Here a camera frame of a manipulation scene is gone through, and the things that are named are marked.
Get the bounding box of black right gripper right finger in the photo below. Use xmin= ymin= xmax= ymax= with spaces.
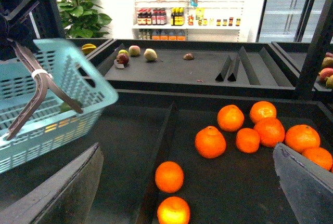
xmin=273 ymin=143 xmax=332 ymax=223

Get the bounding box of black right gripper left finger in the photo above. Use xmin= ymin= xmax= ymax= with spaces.
xmin=1 ymin=143 xmax=104 ymax=223

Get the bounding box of light teal plastic basket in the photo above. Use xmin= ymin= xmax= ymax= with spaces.
xmin=1 ymin=38 xmax=118 ymax=172

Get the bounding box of brown basket handle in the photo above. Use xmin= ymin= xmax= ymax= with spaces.
xmin=5 ymin=41 xmax=84 ymax=141

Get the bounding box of green avocado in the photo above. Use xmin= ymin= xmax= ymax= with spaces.
xmin=60 ymin=99 xmax=82 ymax=113

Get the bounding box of orange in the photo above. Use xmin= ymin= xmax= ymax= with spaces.
xmin=195 ymin=126 xmax=226 ymax=159
xmin=235 ymin=128 xmax=260 ymax=154
xmin=217 ymin=104 xmax=245 ymax=132
xmin=249 ymin=101 xmax=277 ymax=124
xmin=157 ymin=196 xmax=190 ymax=224
xmin=155 ymin=161 xmax=184 ymax=193
xmin=253 ymin=117 xmax=285 ymax=148
xmin=285 ymin=124 xmax=321 ymax=153

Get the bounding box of green potted plant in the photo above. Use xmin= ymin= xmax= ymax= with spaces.
xmin=57 ymin=0 xmax=112 ymax=38

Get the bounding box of white grocery shelf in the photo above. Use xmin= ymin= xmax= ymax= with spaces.
xmin=133 ymin=0 xmax=246 ymax=42

